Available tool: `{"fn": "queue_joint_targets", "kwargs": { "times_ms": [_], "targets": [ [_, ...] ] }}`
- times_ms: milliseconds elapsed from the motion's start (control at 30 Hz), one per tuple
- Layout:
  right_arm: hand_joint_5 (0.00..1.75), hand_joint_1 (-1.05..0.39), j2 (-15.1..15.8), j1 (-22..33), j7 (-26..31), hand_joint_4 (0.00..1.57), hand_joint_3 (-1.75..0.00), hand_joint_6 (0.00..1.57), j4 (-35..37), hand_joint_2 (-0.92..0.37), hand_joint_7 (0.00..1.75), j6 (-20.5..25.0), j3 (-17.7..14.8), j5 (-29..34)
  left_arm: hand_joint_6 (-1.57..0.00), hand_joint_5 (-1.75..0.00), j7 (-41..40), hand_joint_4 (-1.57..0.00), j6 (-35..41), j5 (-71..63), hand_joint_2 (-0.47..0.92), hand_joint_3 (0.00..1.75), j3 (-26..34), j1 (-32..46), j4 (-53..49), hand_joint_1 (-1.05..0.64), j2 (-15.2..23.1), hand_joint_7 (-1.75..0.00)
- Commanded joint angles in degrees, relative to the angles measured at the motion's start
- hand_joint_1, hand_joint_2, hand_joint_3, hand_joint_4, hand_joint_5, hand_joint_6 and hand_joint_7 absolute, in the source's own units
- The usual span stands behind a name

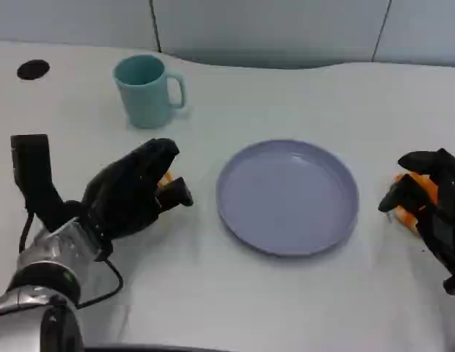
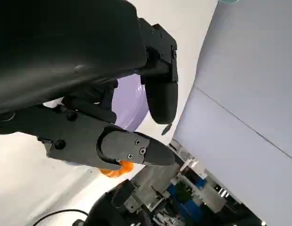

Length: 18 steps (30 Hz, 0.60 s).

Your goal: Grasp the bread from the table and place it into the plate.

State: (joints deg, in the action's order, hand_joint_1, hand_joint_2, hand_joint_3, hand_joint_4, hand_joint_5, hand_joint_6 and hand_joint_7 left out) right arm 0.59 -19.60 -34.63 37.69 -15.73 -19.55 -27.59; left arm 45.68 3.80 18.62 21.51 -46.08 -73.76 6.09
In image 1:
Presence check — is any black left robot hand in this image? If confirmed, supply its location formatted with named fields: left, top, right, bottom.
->
left=80, top=137, right=194, bottom=257

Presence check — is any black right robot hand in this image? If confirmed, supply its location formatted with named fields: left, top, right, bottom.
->
left=377, top=148, right=455, bottom=282

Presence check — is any orange white toy bread roll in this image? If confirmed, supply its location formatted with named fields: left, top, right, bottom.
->
left=156, top=170, right=175, bottom=188
left=390, top=170, right=440, bottom=236

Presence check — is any pale green mug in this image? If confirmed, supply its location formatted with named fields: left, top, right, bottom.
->
left=112, top=54, right=187, bottom=129

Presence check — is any lilac plate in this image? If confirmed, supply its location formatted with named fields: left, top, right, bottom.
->
left=215, top=139, right=360, bottom=257

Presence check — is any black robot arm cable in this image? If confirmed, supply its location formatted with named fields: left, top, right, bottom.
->
left=76, top=255, right=125, bottom=309

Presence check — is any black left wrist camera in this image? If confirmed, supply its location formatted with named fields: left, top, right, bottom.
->
left=10, top=133, right=84, bottom=232

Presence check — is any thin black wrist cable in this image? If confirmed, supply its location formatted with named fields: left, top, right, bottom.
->
left=18, top=214, right=34, bottom=254

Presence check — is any black table cable grommet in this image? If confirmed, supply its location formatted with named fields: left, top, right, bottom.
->
left=16, top=59, right=51, bottom=81

